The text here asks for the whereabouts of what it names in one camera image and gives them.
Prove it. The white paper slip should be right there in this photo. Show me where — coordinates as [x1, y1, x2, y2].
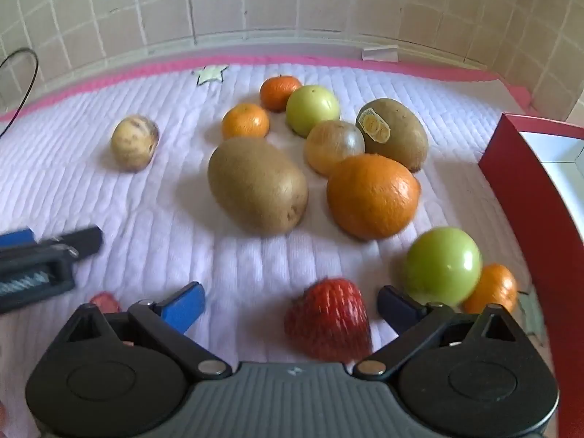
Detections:
[361, 45, 399, 62]

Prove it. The brownish passion fruit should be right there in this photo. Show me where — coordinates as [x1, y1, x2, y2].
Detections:
[304, 121, 365, 177]

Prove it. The red gift box white inside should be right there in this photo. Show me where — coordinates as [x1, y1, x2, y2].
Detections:
[479, 114, 583, 437]

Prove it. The white quilted mat pink border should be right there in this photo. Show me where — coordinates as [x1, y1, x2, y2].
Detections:
[1, 57, 549, 437]

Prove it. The black cable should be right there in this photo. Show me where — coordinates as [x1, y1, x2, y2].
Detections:
[0, 47, 41, 141]

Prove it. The mandarin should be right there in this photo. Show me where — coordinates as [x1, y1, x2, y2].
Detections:
[461, 263, 518, 314]
[260, 75, 302, 113]
[221, 103, 270, 139]

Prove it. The large brown kiwi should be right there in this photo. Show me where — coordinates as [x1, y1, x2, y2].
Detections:
[207, 138, 309, 236]

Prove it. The small red cherry tomato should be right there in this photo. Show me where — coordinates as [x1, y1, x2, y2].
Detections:
[89, 292, 122, 314]

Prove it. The brown kiwi with sticker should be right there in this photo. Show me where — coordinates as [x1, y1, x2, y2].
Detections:
[356, 98, 429, 173]

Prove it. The red strawberry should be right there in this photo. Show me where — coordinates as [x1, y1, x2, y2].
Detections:
[284, 278, 372, 364]

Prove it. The large orange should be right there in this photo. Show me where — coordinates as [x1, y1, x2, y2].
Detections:
[327, 154, 422, 240]

